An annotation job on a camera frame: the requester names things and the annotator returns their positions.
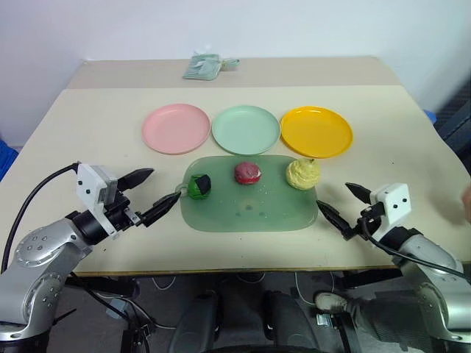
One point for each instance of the person's bare hand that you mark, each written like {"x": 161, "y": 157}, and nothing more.
{"x": 466, "y": 200}

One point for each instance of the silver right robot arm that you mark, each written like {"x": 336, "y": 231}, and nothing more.
{"x": 430, "y": 264}

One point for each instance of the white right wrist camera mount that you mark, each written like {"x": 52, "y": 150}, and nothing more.
{"x": 393, "y": 202}

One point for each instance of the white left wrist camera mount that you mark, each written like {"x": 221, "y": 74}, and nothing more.
{"x": 91, "y": 185}

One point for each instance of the blue bin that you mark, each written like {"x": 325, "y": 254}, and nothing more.
{"x": 6, "y": 156}

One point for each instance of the pink plate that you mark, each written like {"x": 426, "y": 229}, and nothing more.
{"x": 175, "y": 128}

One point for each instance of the yellow toy fruit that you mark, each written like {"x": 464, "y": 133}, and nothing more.
{"x": 303, "y": 174}

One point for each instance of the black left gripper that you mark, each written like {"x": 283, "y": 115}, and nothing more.
{"x": 123, "y": 213}

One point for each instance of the yellow plate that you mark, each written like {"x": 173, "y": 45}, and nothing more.
{"x": 316, "y": 131}

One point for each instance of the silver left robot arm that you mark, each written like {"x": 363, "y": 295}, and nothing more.
{"x": 40, "y": 257}

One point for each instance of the dark rounded robot leg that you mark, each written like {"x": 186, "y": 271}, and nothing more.
{"x": 195, "y": 323}
{"x": 290, "y": 323}

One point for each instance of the black chair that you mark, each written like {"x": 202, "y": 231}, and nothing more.
{"x": 456, "y": 117}

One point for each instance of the red toy fruit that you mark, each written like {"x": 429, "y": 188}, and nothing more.
{"x": 248, "y": 173}

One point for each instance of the white sneaker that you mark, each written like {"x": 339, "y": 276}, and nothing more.
{"x": 331, "y": 301}

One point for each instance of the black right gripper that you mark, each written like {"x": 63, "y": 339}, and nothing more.
{"x": 362, "y": 220}

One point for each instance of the green cloth pouch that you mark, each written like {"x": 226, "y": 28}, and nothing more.
{"x": 201, "y": 67}

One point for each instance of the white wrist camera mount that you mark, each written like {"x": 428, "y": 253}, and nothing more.
{"x": 91, "y": 185}
{"x": 393, "y": 202}

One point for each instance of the light green plate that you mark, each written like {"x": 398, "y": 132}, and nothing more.
{"x": 245, "y": 129}

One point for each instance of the green toy fruit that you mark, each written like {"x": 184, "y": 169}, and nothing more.
{"x": 198, "y": 187}

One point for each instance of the green translucent cutting board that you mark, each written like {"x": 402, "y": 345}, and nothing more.
{"x": 254, "y": 209}

